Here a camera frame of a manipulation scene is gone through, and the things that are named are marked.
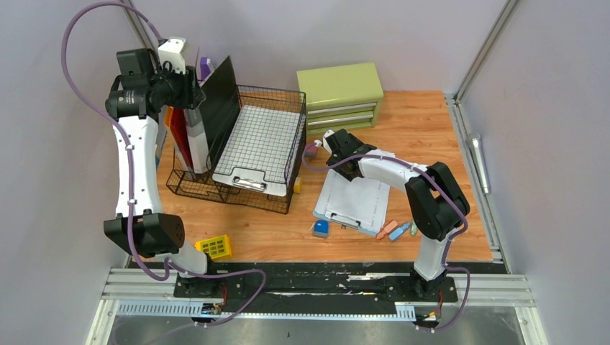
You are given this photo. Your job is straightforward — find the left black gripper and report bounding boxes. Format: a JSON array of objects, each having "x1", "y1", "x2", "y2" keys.
[{"x1": 150, "y1": 62, "x2": 206, "y2": 110}]

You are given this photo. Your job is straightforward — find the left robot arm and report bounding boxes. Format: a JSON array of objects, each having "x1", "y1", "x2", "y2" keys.
[{"x1": 104, "y1": 44, "x2": 220, "y2": 297}]

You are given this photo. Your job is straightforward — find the yellow grid box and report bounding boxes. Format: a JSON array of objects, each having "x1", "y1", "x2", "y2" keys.
[{"x1": 195, "y1": 234, "x2": 232, "y2": 261}]

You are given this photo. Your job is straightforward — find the yellow eraser block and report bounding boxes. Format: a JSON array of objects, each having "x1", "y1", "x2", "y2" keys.
[{"x1": 293, "y1": 176, "x2": 303, "y2": 194}]

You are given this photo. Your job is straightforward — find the black folder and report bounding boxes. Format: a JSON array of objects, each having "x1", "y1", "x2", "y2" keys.
[{"x1": 185, "y1": 56, "x2": 240, "y2": 174}]

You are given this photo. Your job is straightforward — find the green drawer cabinet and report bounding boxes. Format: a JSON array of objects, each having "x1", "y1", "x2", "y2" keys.
[{"x1": 296, "y1": 63, "x2": 384, "y2": 136}]

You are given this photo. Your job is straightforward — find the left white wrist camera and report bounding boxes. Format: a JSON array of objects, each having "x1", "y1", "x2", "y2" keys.
[{"x1": 157, "y1": 37, "x2": 188, "y2": 74}]

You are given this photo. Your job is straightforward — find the blue highlighter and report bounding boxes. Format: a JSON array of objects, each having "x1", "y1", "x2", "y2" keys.
[{"x1": 388, "y1": 222, "x2": 411, "y2": 242}]

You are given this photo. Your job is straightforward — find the black wire basket organizer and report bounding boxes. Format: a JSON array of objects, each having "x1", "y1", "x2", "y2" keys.
[{"x1": 166, "y1": 85, "x2": 306, "y2": 214}]

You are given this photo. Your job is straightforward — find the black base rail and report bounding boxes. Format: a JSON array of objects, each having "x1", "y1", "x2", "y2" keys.
[{"x1": 131, "y1": 260, "x2": 509, "y2": 318}]

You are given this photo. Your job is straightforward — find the pink eraser block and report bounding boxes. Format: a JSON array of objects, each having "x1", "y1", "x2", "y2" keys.
[{"x1": 304, "y1": 146, "x2": 318, "y2": 159}]

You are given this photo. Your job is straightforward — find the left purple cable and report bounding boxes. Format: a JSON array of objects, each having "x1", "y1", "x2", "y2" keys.
[{"x1": 60, "y1": 0, "x2": 268, "y2": 329}]

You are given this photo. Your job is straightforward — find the green highlighter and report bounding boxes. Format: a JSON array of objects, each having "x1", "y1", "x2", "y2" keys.
[{"x1": 409, "y1": 221, "x2": 418, "y2": 236}]

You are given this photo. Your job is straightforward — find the orange folder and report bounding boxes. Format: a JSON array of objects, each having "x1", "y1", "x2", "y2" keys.
[{"x1": 163, "y1": 106, "x2": 174, "y2": 131}]

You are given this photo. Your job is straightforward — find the white grid clipboard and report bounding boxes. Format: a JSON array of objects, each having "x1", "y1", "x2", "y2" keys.
[{"x1": 212, "y1": 105, "x2": 303, "y2": 197}]

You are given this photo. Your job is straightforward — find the blue stamp block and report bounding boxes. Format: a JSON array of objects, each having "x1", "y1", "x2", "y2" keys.
[{"x1": 312, "y1": 220, "x2": 329, "y2": 239}]

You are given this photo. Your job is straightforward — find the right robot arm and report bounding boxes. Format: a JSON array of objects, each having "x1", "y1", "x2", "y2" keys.
[{"x1": 322, "y1": 129, "x2": 470, "y2": 300}]

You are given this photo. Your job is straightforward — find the red folder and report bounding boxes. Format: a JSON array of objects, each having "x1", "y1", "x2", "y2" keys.
[{"x1": 170, "y1": 107, "x2": 194, "y2": 171}]

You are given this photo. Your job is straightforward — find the blue clipboard with papers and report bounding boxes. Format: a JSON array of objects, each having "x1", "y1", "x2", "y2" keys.
[{"x1": 313, "y1": 169, "x2": 391, "y2": 236}]

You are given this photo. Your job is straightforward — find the orange highlighter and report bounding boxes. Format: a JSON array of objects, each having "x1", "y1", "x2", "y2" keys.
[{"x1": 375, "y1": 220, "x2": 399, "y2": 240}]

